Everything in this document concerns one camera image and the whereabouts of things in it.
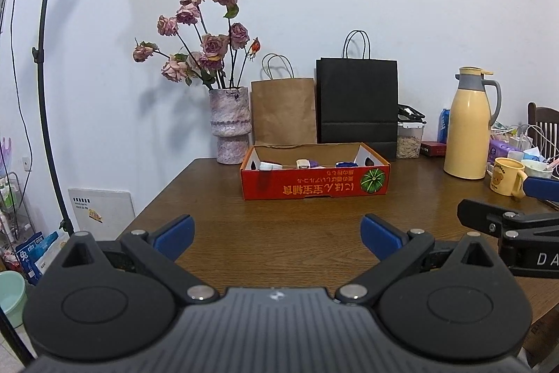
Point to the dark wooden chair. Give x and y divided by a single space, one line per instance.
546 117

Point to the white red lint brush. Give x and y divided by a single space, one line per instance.
266 166

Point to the wall picture frame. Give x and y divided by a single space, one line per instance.
2 10

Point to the clear oat container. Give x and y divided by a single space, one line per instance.
408 145

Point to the black floor lamp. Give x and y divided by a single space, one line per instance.
41 62

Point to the white blue packet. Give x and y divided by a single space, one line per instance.
50 246

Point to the cream square lid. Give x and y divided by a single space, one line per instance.
302 164

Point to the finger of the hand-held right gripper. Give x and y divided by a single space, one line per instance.
543 187
480 213

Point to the brown paper bag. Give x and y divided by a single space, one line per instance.
284 111

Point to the small red box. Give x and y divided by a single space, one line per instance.
432 149

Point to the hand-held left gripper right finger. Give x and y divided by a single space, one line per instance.
380 235

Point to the white cup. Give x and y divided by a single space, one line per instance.
535 168

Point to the purple notched lid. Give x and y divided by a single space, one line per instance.
315 163

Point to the blue notched lid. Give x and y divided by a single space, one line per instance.
345 164

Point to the white wall socket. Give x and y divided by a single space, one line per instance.
27 164

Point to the yellow mug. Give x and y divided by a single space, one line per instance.
504 178

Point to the bouquet of dried roses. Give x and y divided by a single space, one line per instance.
214 45

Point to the white flat panel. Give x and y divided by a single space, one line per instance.
109 207

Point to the yellow thermos jug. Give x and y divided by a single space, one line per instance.
465 132

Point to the blue drink can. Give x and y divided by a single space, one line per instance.
443 126

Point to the purple plastic bag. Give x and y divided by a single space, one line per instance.
4 154

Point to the black paper bag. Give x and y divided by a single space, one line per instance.
356 102

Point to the mottled pink ceramic vase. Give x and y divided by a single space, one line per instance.
229 115

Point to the green plastic bucket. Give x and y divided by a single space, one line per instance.
11 298

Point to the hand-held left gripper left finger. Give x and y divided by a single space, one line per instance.
177 235

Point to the pink plastic stick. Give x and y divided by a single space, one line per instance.
553 163

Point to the red cardboard box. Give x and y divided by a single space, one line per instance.
305 187

